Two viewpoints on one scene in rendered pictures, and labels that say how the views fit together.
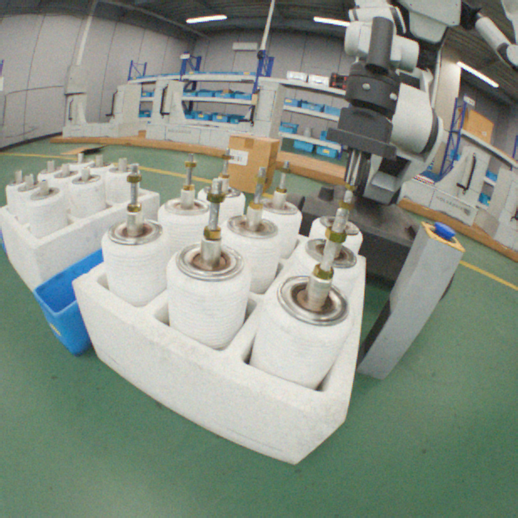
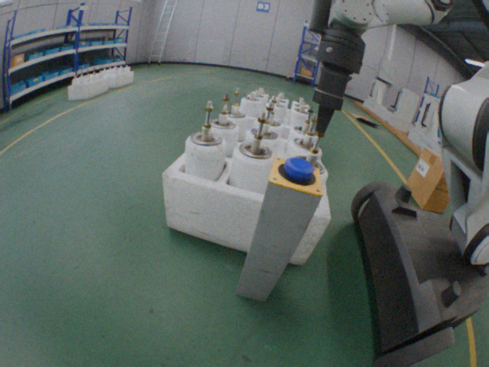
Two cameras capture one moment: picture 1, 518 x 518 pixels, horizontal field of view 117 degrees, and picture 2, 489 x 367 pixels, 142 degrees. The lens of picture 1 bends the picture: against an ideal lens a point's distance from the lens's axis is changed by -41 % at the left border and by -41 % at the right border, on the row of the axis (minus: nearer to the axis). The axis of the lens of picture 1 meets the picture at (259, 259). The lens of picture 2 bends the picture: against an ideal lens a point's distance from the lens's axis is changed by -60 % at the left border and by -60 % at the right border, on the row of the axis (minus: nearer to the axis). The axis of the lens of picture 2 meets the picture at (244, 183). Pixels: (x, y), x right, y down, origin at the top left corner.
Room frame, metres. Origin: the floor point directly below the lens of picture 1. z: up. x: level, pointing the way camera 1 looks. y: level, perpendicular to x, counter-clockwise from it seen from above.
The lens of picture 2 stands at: (0.24, -0.51, 0.45)
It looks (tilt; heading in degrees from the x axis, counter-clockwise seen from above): 34 degrees down; 80
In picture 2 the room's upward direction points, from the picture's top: 11 degrees clockwise
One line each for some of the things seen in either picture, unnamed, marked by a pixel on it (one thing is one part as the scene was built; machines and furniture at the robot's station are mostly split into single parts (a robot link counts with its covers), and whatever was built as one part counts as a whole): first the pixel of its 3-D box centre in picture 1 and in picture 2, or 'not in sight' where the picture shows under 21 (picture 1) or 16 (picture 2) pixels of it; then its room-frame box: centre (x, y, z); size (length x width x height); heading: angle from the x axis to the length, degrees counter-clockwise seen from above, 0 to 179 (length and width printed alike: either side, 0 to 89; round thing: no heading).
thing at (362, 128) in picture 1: (367, 116); (334, 75); (0.43, -0.13, 0.45); 0.13 x 0.10 x 0.12; 59
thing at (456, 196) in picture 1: (441, 169); not in sight; (2.24, -1.54, 0.45); 0.82 x 0.57 x 0.74; 75
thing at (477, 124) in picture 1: (474, 126); not in sight; (4.43, -3.64, 1.70); 0.72 x 0.58 x 0.50; 79
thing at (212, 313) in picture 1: (206, 320); (219, 153); (0.24, 0.05, 0.16); 0.10 x 0.10 x 0.18
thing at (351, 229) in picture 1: (339, 225); (309, 164); (0.43, -0.13, 0.25); 0.08 x 0.08 x 0.01
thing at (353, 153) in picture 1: (349, 164); not in sight; (0.44, -0.12, 0.36); 0.03 x 0.02 x 0.06; 149
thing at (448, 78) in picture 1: (441, 112); not in sight; (5.94, -3.69, 2.00); 0.58 x 0.58 x 4.00; 75
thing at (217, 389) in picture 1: (239, 309); (253, 182); (0.35, 0.02, 0.09); 0.39 x 0.39 x 0.18; 73
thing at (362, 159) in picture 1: (362, 168); (324, 118); (0.43, -0.14, 0.36); 0.03 x 0.02 x 0.06; 149
